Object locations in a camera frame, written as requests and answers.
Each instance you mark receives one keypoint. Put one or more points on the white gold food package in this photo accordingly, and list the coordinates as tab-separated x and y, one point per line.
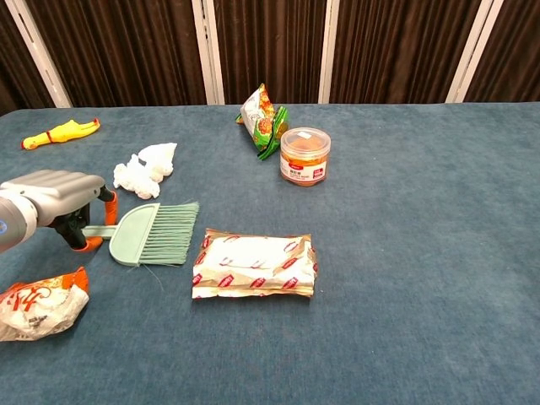
253	266

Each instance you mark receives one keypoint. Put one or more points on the clear jar with orange contents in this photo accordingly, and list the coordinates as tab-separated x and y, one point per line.
304	160

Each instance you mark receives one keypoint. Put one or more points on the white partition frame post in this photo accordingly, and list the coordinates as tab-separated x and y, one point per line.
329	55
208	55
40	55
472	55

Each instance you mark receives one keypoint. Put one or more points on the green snack bag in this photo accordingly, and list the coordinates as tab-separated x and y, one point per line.
261	122

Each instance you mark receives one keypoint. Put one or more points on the white tissue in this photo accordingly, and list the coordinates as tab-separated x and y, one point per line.
143	173

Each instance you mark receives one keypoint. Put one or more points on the crumpled orange white snack bag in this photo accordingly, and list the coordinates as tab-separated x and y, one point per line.
38	308

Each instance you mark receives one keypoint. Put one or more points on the brown pleated curtain panel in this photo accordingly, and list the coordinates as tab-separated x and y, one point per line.
12	67
126	50
270	42
514	55
401	50

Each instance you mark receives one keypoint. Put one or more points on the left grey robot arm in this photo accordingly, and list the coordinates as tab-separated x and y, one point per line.
14	223

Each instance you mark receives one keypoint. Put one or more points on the yellow rubber chicken toy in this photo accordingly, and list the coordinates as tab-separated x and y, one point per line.
63	131

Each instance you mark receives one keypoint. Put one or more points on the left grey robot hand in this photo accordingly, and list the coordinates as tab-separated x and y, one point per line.
59	190

